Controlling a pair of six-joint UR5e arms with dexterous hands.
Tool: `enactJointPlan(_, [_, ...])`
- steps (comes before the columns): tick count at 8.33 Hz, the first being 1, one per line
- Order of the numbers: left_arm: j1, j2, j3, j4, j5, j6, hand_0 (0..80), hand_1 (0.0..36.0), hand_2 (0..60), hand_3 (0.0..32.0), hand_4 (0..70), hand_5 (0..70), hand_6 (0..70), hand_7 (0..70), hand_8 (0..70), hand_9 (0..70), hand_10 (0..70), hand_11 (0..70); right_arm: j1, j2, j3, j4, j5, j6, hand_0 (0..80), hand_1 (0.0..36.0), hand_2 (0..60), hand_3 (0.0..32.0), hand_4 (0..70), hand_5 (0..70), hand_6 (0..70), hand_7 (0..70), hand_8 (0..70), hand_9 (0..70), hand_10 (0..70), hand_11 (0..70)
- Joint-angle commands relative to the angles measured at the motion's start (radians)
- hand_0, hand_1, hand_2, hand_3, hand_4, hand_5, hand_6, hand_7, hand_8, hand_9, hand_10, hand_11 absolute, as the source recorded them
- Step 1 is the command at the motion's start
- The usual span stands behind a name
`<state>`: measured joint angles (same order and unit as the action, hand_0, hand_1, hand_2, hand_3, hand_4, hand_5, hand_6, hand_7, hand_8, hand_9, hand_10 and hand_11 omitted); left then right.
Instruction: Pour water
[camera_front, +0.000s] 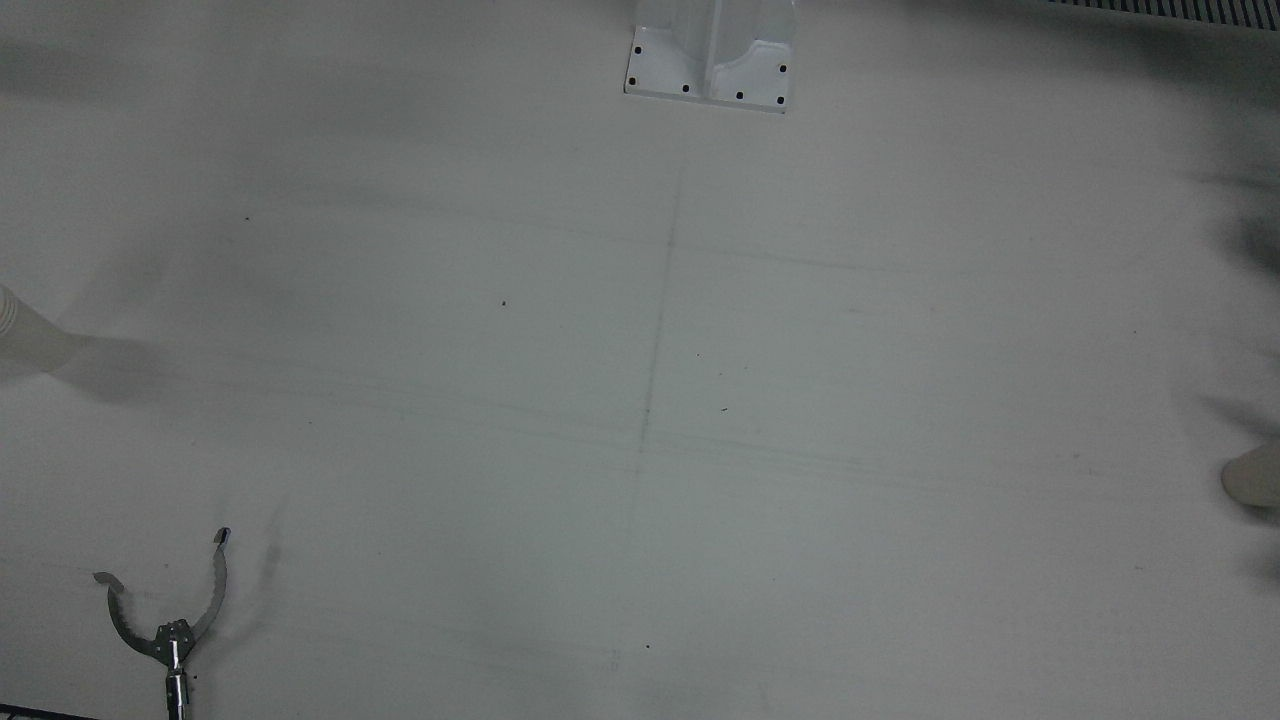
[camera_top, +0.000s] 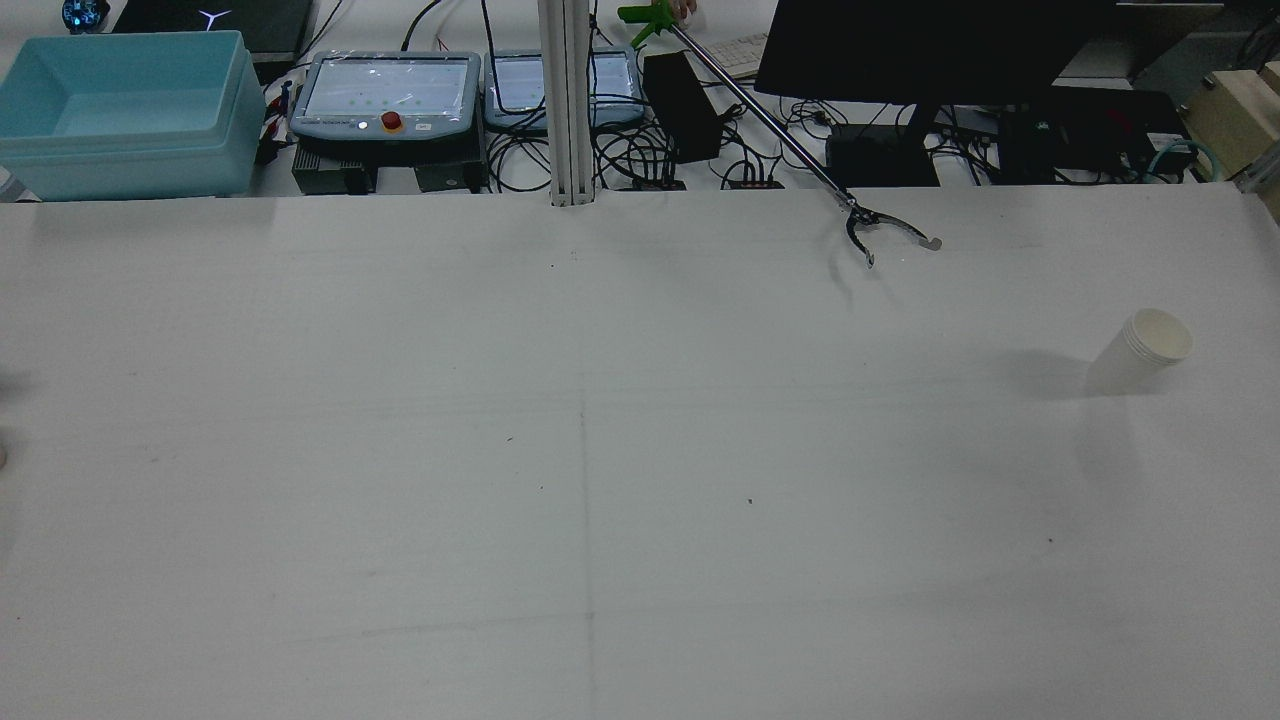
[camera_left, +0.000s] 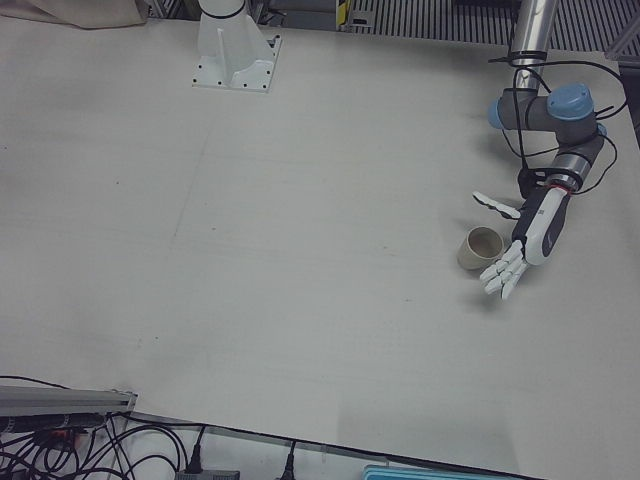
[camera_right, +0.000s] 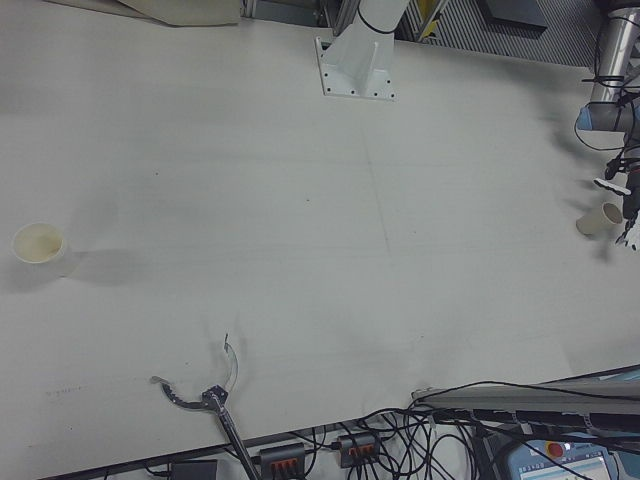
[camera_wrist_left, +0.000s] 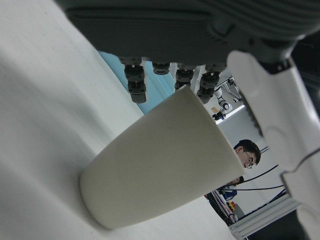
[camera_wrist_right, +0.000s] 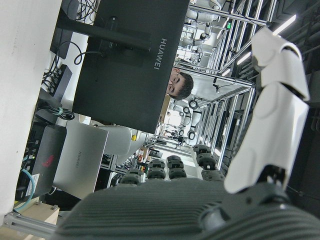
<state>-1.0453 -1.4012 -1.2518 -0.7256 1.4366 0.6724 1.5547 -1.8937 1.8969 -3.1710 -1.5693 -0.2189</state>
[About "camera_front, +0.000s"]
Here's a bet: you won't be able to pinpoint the white ribbed paper cup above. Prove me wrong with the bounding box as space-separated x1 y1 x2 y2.
0 285 89 386

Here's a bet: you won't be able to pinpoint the beige paper cup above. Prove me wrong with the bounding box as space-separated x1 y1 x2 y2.
1221 443 1280 509

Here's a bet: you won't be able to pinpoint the metal claw tongs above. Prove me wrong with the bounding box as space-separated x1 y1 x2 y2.
93 527 232 720

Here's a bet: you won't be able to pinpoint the grey vent grille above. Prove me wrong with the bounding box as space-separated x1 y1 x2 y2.
1045 0 1280 29

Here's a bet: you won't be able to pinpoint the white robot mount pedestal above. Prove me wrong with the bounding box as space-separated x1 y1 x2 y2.
625 0 797 114

